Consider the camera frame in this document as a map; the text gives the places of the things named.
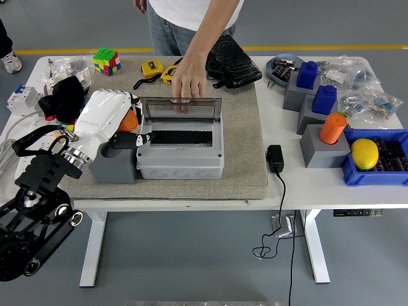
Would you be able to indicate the black cloth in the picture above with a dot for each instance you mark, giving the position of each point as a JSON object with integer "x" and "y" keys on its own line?
{"x": 65, "y": 99}

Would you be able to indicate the grey electrical box with lid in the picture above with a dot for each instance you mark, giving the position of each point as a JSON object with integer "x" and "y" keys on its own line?
{"x": 180, "y": 159}

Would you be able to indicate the white power strip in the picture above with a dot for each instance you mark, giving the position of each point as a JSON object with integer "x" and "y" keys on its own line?
{"x": 39, "y": 143}

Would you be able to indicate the yellow lemon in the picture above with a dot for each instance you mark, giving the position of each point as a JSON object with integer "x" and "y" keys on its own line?
{"x": 365, "y": 154}

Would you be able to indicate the blue plastic bin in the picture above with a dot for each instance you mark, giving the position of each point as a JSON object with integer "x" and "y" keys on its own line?
{"x": 376, "y": 178}

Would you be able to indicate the glossy black pouch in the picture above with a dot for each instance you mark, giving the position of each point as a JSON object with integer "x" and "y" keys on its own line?
{"x": 239, "y": 63}

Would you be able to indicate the blue square battery block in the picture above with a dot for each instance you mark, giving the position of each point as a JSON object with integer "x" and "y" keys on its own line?
{"x": 324, "y": 100}
{"x": 307, "y": 75}

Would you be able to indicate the small green part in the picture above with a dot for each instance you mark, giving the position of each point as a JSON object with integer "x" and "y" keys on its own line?
{"x": 343, "y": 114}

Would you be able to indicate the person's right hand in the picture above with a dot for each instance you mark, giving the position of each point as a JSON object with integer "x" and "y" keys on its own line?
{"x": 140, "y": 4}

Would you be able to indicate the person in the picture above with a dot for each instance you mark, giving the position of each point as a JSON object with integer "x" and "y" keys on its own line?
{"x": 178, "y": 12}

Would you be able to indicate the large Rubik's cube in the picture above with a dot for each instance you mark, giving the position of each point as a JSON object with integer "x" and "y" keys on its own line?
{"x": 106, "y": 62}

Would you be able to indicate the person's left forearm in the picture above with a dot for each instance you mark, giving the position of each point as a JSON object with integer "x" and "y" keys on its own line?
{"x": 210, "y": 32}

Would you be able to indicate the white table leg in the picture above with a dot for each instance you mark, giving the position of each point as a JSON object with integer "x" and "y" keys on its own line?
{"x": 90, "y": 255}
{"x": 315, "y": 255}

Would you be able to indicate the blue-grey dish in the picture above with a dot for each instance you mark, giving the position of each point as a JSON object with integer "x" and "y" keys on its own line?
{"x": 271, "y": 70}

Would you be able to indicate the black table control panel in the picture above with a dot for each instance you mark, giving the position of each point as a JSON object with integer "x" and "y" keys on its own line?
{"x": 357, "y": 213}

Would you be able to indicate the dark printed battery cell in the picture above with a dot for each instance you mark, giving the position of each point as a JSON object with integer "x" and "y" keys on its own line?
{"x": 286, "y": 74}
{"x": 280, "y": 66}

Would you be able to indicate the person's left hand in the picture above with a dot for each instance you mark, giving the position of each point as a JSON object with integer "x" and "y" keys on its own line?
{"x": 189, "y": 79}

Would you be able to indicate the orange cylinder battery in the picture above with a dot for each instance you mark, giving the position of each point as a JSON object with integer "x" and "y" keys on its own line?
{"x": 331, "y": 129}
{"x": 129, "y": 122}

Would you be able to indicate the grey-brown mat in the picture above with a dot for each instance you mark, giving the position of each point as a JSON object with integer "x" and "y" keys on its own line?
{"x": 242, "y": 127}

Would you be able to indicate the white circuit breaker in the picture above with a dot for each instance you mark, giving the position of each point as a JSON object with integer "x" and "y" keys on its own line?
{"x": 19, "y": 99}

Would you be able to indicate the yellow tape measure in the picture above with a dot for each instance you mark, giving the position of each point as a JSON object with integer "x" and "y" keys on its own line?
{"x": 167, "y": 75}
{"x": 152, "y": 68}

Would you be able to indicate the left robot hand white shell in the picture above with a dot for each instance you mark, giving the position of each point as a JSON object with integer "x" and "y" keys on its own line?
{"x": 102, "y": 118}

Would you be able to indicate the person's leg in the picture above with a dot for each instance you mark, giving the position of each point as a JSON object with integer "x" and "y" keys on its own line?
{"x": 11, "y": 62}

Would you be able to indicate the black cylindrical capacitor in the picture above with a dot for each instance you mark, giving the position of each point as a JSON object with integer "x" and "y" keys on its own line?
{"x": 383, "y": 146}
{"x": 398, "y": 150}
{"x": 389, "y": 166}

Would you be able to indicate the grey holder block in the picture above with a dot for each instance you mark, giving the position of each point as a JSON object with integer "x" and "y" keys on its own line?
{"x": 293, "y": 99}
{"x": 322, "y": 156}
{"x": 307, "y": 122}
{"x": 111, "y": 169}

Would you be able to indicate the clear plastic parts bag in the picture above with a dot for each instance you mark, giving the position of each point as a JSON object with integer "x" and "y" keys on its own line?
{"x": 73, "y": 65}
{"x": 368, "y": 79}
{"x": 338, "y": 75}
{"x": 373, "y": 105}

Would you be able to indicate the black power adapter plug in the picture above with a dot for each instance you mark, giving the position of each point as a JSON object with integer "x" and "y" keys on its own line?
{"x": 275, "y": 158}

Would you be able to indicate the small Rubik's cube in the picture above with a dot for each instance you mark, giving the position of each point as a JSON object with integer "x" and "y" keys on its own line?
{"x": 68, "y": 127}

